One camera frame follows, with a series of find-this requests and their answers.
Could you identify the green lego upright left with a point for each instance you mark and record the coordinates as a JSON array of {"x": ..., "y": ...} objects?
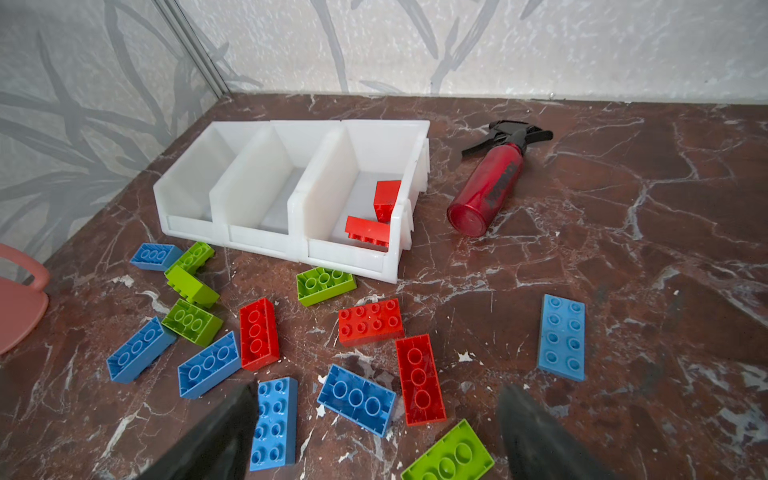
[{"x": 193, "y": 259}]

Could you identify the red lego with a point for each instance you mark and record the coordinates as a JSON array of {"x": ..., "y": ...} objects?
[
  {"x": 259, "y": 337},
  {"x": 368, "y": 231},
  {"x": 419, "y": 381}
]

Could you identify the pink watering can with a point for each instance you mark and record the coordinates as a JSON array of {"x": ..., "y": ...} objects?
[{"x": 22, "y": 306}]

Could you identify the green lego near bins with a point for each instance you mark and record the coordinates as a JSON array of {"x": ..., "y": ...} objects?
[{"x": 321, "y": 284}]

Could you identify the red spray bottle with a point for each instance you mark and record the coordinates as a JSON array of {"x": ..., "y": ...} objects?
[{"x": 474, "y": 208}]

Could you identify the blue lego studs up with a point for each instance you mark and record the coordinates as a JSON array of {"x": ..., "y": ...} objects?
[{"x": 274, "y": 440}]

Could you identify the light blue lego far right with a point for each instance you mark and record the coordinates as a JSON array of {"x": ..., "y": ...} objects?
[{"x": 562, "y": 338}]

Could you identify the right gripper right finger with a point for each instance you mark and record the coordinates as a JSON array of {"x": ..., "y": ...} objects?
[{"x": 537, "y": 446}]

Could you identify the blue lego hollow right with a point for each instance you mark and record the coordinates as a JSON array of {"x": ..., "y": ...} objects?
[{"x": 357, "y": 399}]

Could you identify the green lego right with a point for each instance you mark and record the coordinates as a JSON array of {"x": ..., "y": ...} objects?
[{"x": 458, "y": 455}]

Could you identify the blue lego far left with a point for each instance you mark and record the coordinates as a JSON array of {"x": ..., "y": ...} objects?
[{"x": 156, "y": 257}]

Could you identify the white middle bin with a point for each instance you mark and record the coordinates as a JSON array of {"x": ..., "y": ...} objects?
[{"x": 249, "y": 203}]

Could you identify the white bin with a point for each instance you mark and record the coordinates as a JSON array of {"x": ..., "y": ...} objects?
[
  {"x": 249, "y": 203},
  {"x": 340, "y": 181},
  {"x": 182, "y": 193}
]

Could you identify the white right bin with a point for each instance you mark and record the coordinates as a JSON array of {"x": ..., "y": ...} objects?
[{"x": 340, "y": 181}]

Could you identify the red lego studs up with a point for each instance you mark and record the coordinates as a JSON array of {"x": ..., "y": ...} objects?
[{"x": 371, "y": 323}]

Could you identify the white left bin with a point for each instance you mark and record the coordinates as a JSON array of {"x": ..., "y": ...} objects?
[{"x": 182, "y": 193}]

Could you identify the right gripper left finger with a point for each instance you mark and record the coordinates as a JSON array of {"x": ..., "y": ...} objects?
[{"x": 218, "y": 447}]

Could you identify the blue lego lower left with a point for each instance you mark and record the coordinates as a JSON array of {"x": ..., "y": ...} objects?
[{"x": 137, "y": 354}]

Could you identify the green lego on side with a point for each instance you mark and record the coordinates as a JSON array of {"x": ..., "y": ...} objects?
[{"x": 190, "y": 288}]

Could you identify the green lego hollow up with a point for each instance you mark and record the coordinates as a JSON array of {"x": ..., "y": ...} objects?
[{"x": 192, "y": 323}]

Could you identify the blue lego centre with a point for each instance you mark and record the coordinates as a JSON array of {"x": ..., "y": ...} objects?
[{"x": 211, "y": 366}]

